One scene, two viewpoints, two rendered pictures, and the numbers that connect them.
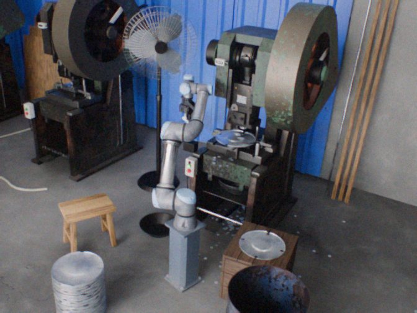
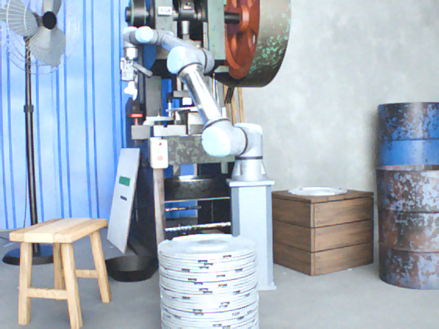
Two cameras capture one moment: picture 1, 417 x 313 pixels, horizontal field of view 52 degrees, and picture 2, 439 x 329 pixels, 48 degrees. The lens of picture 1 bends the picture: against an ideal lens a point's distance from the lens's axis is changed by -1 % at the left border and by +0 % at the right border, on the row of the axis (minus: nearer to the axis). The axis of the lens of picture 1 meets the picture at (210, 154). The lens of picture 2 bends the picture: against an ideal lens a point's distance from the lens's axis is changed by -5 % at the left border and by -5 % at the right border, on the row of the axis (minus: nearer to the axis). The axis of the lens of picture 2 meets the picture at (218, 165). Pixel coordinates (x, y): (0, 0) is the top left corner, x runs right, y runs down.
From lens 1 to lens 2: 246 cm
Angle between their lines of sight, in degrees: 51
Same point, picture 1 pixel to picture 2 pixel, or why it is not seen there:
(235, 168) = not seen: hidden behind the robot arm
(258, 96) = (215, 47)
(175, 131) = (197, 53)
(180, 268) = (266, 248)
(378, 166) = not seen: hidden behind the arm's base
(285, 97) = (283, 16)
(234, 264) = (325, 207)
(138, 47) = (16, 20)
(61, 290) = (229, 273)
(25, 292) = not seen: outside the picture
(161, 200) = (232, 135)
